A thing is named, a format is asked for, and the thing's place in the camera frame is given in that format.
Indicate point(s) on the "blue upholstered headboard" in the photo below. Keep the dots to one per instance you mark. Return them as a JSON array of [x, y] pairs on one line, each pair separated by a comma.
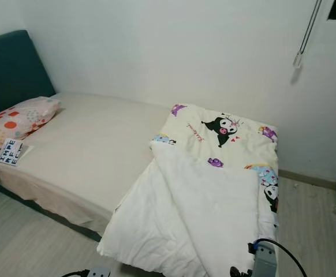
[[12, 69]]

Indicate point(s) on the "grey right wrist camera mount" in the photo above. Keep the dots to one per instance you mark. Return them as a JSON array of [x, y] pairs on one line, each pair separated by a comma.
[[265, 259]]

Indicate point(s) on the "cream bed mattress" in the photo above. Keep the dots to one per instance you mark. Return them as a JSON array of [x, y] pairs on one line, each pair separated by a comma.
[[99, 144]]

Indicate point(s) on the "clear blind wand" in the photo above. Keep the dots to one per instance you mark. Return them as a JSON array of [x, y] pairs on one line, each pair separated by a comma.
[[298, 59]]

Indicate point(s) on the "pink pillow orange prints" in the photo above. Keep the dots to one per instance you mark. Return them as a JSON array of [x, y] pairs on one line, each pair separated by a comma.
[[18, 118]]

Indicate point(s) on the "cream cartoon print blanket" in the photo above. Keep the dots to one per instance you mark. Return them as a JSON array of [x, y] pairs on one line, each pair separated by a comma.
[[185, 202]]

